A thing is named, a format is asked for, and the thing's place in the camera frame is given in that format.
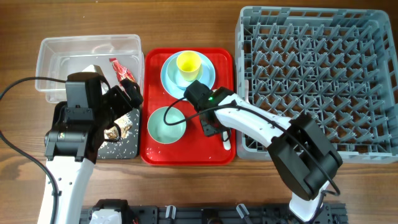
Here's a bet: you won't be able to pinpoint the mint green bowl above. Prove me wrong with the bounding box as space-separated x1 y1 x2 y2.
147 106 187 144

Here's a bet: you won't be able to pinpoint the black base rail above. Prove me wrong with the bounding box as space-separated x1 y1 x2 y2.
79 198 348 224

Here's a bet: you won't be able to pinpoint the red snack wrapper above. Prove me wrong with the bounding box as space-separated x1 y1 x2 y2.
109 58 136 83

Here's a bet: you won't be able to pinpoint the grey dishwasher rack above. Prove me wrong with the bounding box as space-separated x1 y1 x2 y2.
235 6 397 164

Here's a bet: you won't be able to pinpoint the light blue bowl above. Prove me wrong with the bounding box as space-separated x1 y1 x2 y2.
167 56 192 90

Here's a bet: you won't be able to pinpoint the black tray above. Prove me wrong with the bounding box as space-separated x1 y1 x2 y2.
45 101 141 163

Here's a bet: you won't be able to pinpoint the white plastic spoon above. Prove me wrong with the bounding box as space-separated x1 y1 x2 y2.
221 131 231 151

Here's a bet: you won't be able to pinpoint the yellow plastic cup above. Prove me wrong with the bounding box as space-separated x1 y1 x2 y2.
177 50 201 81

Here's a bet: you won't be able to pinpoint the light blue plate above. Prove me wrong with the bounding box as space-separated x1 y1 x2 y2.
160 51 216 99

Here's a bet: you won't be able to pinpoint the clear plastic bin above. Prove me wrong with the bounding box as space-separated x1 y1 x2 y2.
35 34 144 91

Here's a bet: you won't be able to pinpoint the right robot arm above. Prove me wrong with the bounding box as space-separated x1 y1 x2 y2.
183 80 343 222

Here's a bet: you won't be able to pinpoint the red serving tray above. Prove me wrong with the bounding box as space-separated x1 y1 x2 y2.
140 48 236 166

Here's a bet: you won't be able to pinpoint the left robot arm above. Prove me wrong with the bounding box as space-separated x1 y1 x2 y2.
38 83 143 223

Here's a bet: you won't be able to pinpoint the rice and food scraps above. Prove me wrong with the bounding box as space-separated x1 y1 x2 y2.
104 114 133 141

